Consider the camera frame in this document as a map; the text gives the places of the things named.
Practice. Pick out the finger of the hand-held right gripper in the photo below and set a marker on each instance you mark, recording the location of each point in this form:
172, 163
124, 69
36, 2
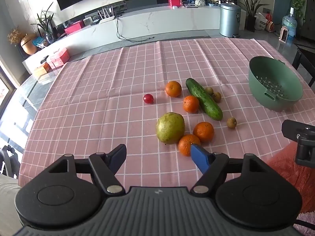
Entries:
295, 129

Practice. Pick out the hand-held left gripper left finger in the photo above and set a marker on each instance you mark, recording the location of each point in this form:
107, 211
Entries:
118, 156

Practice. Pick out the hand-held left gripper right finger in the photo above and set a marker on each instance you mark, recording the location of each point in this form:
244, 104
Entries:
199, 157

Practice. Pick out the orange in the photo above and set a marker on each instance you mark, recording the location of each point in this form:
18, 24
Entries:
173, 89
186, 145
203, 132
191, 104

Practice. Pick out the green pear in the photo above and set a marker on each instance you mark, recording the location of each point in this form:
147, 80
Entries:
170, 128

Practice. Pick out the small brown fruit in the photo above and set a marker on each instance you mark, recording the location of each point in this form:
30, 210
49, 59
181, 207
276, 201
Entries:
209, 90
217, 96
231, 123

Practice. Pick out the green cucumber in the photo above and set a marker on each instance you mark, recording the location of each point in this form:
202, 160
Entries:
204, 98

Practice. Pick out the green colander bowl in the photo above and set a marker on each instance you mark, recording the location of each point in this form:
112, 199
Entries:
270, 75

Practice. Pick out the red cherry tomato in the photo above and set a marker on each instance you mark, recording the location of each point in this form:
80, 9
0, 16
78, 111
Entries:
148, 98

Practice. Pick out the orange-red fleece cloth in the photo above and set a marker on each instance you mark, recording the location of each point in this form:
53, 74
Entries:
290, 177

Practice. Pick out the pink checked tablecloth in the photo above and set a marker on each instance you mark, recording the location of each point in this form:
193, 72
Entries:
110, 91

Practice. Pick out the pink fluffy cloth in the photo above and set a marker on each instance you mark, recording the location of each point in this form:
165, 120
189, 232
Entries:
308, 225

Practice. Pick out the small pink appliance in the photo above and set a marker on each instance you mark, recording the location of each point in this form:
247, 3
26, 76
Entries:
283, 35

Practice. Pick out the blue water jug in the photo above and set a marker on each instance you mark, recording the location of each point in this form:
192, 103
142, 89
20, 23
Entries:
290, 25

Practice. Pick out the red bag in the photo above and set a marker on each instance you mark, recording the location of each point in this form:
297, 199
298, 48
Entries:
270, 24

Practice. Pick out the black office chair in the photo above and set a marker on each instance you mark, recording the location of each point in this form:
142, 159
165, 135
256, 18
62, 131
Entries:
8, 159

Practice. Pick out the white plastic bag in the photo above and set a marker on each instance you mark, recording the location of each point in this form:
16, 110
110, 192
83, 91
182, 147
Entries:
260, 22

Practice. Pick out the pink gift boxes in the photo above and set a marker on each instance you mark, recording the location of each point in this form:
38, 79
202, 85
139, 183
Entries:
58, 58

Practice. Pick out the tall-leaf potted plant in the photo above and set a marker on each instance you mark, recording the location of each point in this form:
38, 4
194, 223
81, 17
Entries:
252, 22

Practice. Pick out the orange carton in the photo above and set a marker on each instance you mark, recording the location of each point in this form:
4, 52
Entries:
41, 70

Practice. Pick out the silver pedal trash can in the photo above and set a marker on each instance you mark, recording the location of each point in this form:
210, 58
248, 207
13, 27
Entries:
229, 19

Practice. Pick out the long red box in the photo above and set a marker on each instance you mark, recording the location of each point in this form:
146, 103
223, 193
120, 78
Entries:
74, 28

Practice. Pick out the white marble media cabinet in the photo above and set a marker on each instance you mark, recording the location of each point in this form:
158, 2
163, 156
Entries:
152, 22

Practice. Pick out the blue packet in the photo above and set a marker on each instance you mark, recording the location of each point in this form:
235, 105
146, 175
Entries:
39, 41

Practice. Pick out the white router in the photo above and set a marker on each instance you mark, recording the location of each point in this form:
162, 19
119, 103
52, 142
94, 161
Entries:
105, 16

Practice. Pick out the orange vase with dried flowers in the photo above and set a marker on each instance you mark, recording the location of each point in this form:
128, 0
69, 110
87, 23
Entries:
29, 45

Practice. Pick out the potted plant in glass vase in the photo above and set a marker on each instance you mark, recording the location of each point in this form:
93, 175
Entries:
46, 22

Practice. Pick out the teddy bear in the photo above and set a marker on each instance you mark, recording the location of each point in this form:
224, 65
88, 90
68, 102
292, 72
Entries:
199, 0

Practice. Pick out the small red box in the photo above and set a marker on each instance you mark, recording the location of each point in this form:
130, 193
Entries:
173, 1

